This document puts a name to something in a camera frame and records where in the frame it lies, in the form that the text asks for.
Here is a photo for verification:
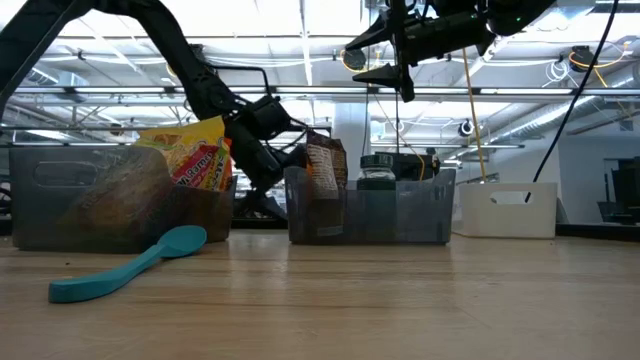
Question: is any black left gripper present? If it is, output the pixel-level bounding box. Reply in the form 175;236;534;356
224;119;307;221

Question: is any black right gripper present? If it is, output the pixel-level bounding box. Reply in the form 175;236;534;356
344;0;496;104

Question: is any brown pouch white label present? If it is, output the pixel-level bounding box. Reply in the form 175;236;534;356
305;130;349;237

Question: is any teal plastic spoon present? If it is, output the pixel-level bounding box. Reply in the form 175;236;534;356
48;225;208;305

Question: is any yellow pink ramen packet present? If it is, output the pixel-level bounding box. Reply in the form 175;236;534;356
133;115;227;192

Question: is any green label oregano jar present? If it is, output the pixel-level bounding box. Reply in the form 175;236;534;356
356;153;398;241

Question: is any white square pillar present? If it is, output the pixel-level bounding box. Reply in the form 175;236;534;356
331;102;372;184

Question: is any black background monitor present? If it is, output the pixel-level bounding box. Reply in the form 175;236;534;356
392;152;435;182

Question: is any grey translucent plastic bin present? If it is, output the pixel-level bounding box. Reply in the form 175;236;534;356
8;145;239;254
283;165;457;246

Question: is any white plastic bin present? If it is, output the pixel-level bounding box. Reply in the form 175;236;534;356
458;182;559;240

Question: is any black background desk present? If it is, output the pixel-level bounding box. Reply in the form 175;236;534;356
597;157;640;226

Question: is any black ceiling cable reel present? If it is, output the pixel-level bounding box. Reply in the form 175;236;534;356
342;47;368;72
569;45;599;74

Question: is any yellow coiled reel cable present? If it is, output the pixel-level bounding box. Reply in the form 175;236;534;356
339;48;427;182

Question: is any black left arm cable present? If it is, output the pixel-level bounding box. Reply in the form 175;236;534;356
207;63;274;101

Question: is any silver ribbed air duct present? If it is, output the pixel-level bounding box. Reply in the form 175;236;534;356
487;64;640;146

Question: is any white coiled ceiling cable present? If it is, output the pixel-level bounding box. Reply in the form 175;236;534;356
543;59;570;89

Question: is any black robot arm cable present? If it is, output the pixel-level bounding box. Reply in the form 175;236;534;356
523;0;621;204

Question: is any grey ceiling air duct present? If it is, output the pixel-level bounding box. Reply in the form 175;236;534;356
0;49;90;104

